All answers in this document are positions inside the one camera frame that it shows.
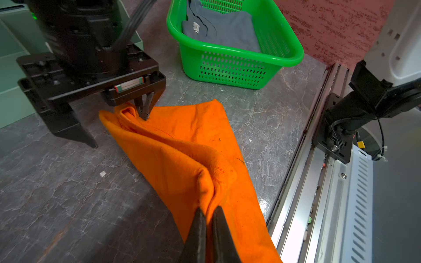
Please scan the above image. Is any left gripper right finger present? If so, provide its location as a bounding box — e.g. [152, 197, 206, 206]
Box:
[212, 206, 241, 263]

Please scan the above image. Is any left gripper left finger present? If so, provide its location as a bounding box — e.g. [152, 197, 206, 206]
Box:
[178, 208, 207, 263]

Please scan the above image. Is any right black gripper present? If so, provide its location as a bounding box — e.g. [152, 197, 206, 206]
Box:
[16, 43, 166, 148]

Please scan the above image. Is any orange t-shirt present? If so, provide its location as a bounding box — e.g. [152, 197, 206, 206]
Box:
[99, 100, 280, 263]

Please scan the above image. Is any green plastic basket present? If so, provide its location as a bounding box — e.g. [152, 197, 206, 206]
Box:
[167, 1, 304, 89]

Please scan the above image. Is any grey-blue t-shirt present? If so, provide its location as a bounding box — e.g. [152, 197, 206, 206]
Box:
[182, 1, 261, 53]

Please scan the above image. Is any mint green file organizer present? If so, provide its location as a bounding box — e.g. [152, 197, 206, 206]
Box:
[1, 1, 154, 127]

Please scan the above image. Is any white perforated vent strip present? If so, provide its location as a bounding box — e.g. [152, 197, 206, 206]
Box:
[340, 146, 373, 263]

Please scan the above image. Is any aluminium front rail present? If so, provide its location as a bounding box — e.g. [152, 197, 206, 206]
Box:
[267, 63, 349, 263]

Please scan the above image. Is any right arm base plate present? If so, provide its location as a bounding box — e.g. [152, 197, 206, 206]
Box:
[312, 93, 356, 164]

